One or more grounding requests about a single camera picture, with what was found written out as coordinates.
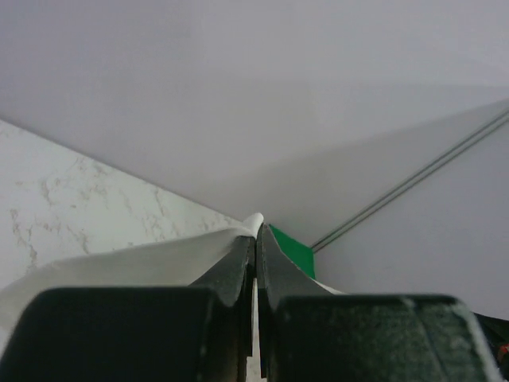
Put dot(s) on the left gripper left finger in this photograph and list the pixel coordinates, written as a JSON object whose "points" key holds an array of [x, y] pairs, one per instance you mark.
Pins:
{"points": [[195, 331]]}

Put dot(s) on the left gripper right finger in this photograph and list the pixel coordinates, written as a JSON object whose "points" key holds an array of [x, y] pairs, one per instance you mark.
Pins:
{"points": [[308, 333]]}

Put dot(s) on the white coca-cola t-shirt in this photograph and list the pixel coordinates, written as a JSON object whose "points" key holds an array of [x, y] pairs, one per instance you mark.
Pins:
{"points": [[217, 259]]}

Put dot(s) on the folded green t-shirt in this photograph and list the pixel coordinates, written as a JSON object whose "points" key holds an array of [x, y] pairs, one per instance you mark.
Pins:
{"points": [[297, 252]]}

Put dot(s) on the right aluminium frame post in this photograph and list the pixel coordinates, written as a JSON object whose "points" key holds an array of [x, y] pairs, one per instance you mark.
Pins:
{"points": [[369, 175]]}

